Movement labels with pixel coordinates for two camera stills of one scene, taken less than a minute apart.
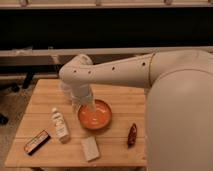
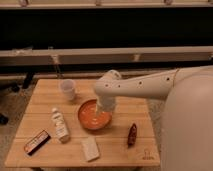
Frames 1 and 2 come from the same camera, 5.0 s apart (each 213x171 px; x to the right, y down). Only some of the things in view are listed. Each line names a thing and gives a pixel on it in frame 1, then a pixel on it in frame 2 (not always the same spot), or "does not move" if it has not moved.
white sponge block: [90, 148] does not move
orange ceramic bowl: [95, 120] does not move
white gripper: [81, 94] → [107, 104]
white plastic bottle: [60, 126] does not move
